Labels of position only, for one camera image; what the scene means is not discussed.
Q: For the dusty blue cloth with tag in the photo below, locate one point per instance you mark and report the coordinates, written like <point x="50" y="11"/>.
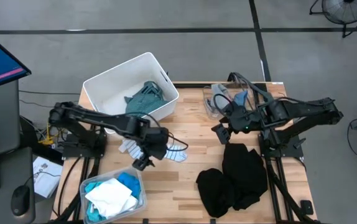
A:
<point x="240" y="98"/>

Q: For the white blue striped sock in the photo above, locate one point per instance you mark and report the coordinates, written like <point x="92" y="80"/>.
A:
<point x="177" y="155"/>

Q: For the black floor fan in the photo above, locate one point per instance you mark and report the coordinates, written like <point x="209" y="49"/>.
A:
<point x="346" y="12"/>

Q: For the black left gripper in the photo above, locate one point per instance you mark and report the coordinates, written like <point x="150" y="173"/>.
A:
<point x="155" y="151"/>

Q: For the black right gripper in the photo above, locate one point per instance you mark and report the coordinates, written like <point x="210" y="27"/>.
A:
<point x="243" y="121"/>

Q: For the grey desk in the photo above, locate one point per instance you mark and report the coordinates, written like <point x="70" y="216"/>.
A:
<point x="10" y="168"/>

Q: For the white perforated laundry basket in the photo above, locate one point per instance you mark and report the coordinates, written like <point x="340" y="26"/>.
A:
<point x="116" y="84"/>

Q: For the small clear plastic container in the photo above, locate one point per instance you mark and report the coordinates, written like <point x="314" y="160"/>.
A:
<point x="209" y="102"/>

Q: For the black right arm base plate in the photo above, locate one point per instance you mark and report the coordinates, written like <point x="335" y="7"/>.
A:
<point x="290" y="151"/>

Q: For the dark green patterned cloth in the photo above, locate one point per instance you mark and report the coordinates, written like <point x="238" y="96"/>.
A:
<point x="144" y="102"/>

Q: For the black table clamp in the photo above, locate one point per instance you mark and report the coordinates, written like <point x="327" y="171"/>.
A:
<point x="145" y="221"/>
<point x="212" y="221"/>

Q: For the white paper sheet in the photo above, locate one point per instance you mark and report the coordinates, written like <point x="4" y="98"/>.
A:
<point x="46" y="183"/>

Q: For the teal cloth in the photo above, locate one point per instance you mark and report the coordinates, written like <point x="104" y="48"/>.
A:
<point x="92" y="214"/>

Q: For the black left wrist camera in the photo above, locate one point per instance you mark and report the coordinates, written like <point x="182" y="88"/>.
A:
<point x="158" y="133"/>

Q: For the black cloth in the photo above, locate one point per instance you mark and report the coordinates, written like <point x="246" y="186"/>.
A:
<point x="243" y="174"/>
<point x="214" y="193"/>

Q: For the black frame bracket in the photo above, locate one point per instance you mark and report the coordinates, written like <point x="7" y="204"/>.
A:
<point x="306" y="207"/>

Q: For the white cloth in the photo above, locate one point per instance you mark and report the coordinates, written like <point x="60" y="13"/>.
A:
<point x="110" y="197"/>

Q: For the black computer mouse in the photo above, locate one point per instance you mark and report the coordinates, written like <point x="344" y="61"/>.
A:
<point x="20" y="200"/>

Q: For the grey cabinet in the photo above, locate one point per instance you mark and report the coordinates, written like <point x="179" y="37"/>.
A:
<point x="1" y="118"/>

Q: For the bright blue cloth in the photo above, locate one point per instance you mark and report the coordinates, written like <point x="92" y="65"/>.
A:
<point x="130" y="183"/>

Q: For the large clear plastic bin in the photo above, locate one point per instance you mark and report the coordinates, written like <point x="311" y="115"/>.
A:
<point x="142" y="186"/>

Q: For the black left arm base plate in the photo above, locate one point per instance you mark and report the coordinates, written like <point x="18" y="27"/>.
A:
<point x="72" y="151"/>

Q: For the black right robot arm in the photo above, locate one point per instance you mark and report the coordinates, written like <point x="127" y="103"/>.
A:
<point x="306" y="107"/>

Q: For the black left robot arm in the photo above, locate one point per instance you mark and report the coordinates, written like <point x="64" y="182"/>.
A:
<point x="104" y="119"/>

